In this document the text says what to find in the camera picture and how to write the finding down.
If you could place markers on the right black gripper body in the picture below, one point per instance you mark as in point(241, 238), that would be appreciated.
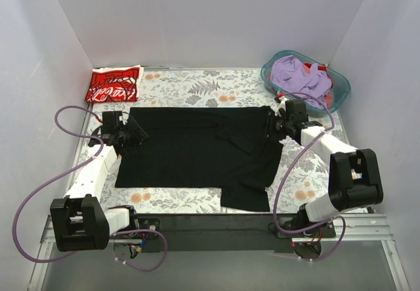
point(277, 125)

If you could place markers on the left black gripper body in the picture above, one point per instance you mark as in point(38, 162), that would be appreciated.
point(132, 134)

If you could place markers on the black t-shirt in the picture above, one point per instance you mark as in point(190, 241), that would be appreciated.
point(223, 148)

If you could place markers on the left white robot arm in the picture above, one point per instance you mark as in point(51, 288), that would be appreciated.
point(79, 222)

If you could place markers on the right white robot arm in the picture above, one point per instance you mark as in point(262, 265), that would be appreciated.
point(354, 178)

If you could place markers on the red garment in basket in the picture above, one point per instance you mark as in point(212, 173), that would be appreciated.
point(329, 96)

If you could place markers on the lilac t-shirt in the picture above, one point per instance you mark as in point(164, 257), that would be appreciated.
point(288, 73)

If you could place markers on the folded red Coca-Cola shirt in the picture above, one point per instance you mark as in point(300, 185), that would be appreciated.
point(114, 85)

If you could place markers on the teal plastic basket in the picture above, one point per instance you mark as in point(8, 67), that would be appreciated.
point(340, 90)

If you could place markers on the floral table mat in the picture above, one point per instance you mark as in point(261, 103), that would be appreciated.
point(207, 88)

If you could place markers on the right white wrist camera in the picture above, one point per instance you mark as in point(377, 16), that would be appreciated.
point(280, 104)

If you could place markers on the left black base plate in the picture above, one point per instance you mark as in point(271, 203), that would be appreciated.
point(146, 223)

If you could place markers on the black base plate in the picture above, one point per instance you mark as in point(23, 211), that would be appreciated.
point(146, 223)
point(305, 232)

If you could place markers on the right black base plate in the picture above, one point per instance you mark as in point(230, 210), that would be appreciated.
point(305, 232)

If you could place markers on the aluminium mounting rail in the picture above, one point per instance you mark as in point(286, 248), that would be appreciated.
point(359, 227)

